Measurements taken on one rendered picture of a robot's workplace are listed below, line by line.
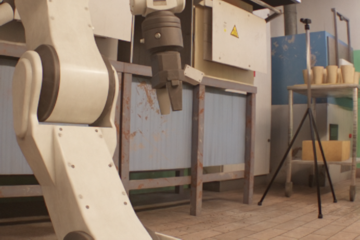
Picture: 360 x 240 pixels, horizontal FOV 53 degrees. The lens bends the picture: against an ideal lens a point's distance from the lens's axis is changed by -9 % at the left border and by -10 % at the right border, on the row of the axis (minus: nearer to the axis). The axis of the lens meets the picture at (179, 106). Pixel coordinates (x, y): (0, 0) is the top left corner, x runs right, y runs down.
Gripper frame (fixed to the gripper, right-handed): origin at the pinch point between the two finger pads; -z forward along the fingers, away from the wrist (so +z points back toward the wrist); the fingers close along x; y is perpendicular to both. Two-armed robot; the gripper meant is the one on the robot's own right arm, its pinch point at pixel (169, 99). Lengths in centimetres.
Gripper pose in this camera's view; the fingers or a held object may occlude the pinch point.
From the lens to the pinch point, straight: 87.6
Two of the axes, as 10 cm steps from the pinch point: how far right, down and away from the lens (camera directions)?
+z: -1.2, -9.9, 0.6
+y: -9.6, 1.0, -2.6
